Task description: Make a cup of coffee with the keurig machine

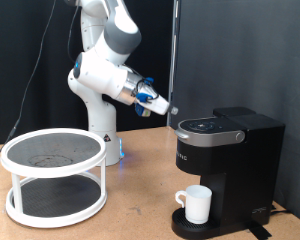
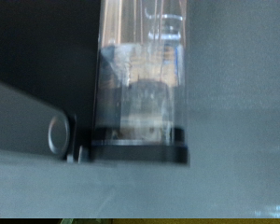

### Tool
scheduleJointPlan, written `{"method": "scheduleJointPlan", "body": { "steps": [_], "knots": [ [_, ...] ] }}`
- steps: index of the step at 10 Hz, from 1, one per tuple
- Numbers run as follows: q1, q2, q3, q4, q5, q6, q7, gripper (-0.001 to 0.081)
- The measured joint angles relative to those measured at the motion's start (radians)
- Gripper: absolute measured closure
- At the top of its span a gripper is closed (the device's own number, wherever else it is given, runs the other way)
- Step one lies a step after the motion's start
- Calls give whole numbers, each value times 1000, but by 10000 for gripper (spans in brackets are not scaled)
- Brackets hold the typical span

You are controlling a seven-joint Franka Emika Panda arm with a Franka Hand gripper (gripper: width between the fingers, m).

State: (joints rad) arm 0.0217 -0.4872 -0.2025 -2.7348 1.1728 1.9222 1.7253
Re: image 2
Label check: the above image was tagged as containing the black Keurig coffee machine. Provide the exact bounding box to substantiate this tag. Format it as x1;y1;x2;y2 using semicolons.
0;0;190;166

